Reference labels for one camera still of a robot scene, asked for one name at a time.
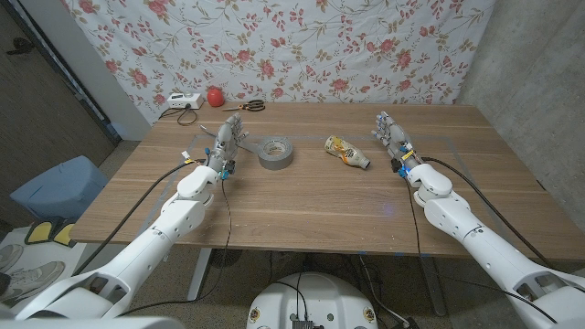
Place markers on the grey white sneaker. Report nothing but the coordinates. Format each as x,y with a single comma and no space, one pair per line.
9,256
32,279

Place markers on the grey duct tape roll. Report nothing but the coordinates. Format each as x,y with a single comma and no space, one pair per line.
276,161

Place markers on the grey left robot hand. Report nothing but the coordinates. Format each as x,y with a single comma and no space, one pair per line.
226,146

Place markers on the white floor mat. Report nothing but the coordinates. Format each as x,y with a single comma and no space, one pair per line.
45,253

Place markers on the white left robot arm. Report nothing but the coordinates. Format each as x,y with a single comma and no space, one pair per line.
137,256

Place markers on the grey table leg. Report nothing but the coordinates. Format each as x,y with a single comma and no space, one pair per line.
433,288

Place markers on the white robot chest rim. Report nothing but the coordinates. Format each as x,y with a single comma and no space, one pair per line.
91,323

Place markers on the orange and black scissors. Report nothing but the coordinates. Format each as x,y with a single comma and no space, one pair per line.
251,106

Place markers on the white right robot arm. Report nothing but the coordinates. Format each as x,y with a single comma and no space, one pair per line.
493,256

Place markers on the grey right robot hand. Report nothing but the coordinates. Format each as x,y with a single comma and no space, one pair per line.
395,139

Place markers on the white robot torso base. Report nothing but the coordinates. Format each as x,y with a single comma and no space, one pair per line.
315,297

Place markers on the white charger power strip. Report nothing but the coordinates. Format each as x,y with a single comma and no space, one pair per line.
185,101

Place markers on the floral backdrop cloth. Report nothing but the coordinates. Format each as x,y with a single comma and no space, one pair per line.
297,45

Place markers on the blue-grey storage box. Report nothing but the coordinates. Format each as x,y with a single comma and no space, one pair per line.
59,187

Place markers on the bottle package with yellow label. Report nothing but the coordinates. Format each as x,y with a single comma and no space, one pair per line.
345,151

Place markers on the yellow and black slipper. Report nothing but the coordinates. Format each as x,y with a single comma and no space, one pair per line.
41,232
66,234

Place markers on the red ball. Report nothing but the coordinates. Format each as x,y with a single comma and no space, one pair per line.
215,98

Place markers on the dark round floor fan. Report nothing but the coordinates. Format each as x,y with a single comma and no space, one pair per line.
226,258

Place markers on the white table leg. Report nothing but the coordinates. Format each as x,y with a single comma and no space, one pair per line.
199,274

